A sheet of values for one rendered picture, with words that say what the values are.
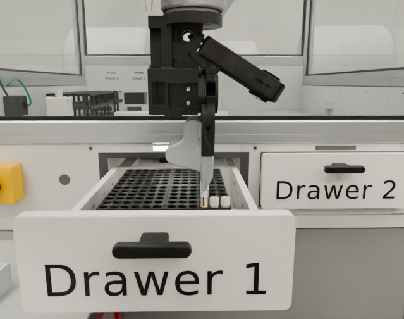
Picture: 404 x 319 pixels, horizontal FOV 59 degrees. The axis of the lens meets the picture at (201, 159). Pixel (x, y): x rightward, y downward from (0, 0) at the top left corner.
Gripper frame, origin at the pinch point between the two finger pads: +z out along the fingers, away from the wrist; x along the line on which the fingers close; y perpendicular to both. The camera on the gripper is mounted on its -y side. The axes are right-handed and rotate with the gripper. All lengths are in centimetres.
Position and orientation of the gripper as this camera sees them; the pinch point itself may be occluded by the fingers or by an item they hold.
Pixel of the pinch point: (208, 178)
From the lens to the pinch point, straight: 46.9
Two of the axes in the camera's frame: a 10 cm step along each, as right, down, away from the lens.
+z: 0.0, 9.8, 2.2
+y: -10.0, 0.0, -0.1
